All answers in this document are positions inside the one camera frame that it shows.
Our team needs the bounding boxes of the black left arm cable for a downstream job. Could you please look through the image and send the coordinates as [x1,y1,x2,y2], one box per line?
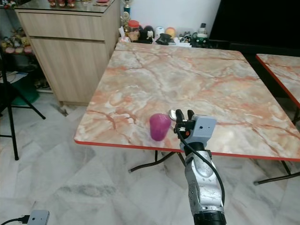
[0,215,29,225]

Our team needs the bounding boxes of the marble top folding table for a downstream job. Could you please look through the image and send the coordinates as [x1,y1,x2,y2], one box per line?
[255,53,300,125]
[74,41,300,186]

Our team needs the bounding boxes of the red lid jar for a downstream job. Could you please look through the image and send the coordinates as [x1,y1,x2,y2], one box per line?
[127,20,142,43]

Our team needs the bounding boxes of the light wooden cabinet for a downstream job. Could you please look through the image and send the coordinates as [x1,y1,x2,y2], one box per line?
[15,0,121,106]

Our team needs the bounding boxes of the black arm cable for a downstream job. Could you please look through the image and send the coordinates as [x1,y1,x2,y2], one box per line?
[175,130,226,207]
[0,215,29,225]

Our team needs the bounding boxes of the small black hat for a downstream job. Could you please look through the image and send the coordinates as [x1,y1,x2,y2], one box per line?
[156,33,174,46]

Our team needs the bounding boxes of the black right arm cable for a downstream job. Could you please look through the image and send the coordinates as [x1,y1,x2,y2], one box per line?
[175,130,226,207]

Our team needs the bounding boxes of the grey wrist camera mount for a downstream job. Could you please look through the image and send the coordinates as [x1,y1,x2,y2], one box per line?
[27,210,51,225]
[192,115,218,152]

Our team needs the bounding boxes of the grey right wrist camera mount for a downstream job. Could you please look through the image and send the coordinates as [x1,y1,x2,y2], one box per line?
[192,115,218,152]

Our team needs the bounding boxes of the plush toy group on shelf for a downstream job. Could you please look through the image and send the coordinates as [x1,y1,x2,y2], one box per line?
[2,28,31,55]

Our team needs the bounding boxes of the metal spoon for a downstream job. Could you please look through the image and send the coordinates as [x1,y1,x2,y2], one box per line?
[168,109,183,136]

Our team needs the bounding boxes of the black screen panel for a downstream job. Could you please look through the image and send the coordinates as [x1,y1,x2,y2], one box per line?
[209,0,300,45]

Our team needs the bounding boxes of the orange round figure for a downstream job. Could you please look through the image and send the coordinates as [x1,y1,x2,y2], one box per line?
[165,27,177,39]

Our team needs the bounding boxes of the purple plastic cup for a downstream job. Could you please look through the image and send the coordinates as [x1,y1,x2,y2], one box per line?
[149,113,172,142]

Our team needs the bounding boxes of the small trophy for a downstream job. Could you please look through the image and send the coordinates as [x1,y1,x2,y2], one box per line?
[123,0,132,25]

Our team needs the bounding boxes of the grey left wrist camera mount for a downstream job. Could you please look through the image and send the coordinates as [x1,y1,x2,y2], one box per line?
[27,210,51,225]

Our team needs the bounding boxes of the black plush toy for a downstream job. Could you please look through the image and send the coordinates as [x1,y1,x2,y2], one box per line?
[140,25,155,45]

